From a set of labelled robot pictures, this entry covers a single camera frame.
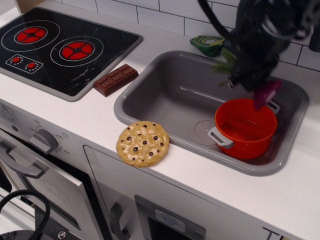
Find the white dishwasher cabinet door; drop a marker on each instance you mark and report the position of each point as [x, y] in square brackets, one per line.
[155, 209]

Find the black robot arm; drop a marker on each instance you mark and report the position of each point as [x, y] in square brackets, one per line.
[292, 17]

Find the grey plastic sink basin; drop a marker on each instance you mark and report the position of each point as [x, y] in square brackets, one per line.
[180, 91]

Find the grey cabinet door handle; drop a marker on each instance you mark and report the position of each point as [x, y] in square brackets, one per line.
[116, 213]

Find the brown toy chocolate bar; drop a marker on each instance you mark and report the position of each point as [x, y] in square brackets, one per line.
[115, 80]

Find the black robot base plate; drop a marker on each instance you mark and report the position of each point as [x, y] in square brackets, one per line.
[51, 231]

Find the purple toy beet green leaves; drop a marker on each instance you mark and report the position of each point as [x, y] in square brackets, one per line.
[263, 93]

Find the orange toy pot grey handles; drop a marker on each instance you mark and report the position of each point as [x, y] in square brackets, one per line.
[241, 131]

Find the dark grey toy faucet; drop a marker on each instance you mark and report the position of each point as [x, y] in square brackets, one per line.
[314, 43]

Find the white toy oven door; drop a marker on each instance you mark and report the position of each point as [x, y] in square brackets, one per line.
[69, 203]

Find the green toy avocado half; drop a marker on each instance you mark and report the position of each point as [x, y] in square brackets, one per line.
[210, 46]

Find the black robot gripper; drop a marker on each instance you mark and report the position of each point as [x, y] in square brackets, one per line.
[257, 54]

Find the black toy stove top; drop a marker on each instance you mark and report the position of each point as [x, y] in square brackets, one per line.
[60, 54]

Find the chocolate chip toy cookie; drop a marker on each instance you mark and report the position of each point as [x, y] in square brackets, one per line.
[142, 144]

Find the grey oven temperature knob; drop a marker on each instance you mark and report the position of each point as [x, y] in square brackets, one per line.
[44, 141]

